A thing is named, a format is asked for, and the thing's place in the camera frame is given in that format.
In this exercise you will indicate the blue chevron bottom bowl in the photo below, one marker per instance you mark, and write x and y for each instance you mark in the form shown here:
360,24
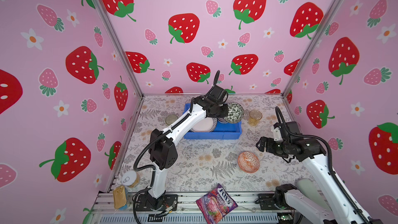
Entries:
248,162

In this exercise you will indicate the green glass cup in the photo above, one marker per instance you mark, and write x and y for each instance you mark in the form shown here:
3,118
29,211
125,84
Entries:
170,119

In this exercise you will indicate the aluminium corner post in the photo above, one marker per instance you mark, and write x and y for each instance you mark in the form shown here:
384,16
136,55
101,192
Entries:
328,16
103,14

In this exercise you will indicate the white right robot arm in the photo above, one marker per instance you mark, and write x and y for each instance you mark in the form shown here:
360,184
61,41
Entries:
316,156

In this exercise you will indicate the tin can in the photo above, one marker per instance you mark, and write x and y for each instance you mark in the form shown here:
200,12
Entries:
130,179

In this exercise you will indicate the amber glass cup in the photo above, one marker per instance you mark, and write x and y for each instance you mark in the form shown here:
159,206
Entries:
255,117

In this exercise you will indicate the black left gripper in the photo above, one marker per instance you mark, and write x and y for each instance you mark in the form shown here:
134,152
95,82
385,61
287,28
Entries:
224,112

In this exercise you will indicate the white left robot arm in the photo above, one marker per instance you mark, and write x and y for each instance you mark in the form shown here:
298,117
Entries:
161,153

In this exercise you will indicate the blue plastic bin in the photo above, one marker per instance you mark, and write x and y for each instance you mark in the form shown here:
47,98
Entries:
223,131

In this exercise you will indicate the aluminium corner post right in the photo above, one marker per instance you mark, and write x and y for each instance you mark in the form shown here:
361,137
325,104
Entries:
328,16

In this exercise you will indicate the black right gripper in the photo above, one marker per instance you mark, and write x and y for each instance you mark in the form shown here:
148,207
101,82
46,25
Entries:
268,145

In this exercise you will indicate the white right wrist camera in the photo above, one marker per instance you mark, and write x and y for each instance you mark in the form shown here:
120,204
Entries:
277,133

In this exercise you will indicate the black leaf pattern pink bowl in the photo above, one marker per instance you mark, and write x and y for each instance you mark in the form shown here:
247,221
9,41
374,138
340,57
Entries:
221,120

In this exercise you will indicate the zigzag rim white plate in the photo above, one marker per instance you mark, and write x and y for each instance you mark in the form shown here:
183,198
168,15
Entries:
205,125

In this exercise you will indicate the purple Fox's candy bag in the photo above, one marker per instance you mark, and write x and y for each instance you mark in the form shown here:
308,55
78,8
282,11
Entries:
216,204

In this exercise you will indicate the black leaf pattern red bowl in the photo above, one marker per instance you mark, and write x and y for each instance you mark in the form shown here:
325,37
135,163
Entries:
235,113

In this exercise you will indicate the aluminium corner post left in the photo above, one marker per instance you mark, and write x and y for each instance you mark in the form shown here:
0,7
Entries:
103,14

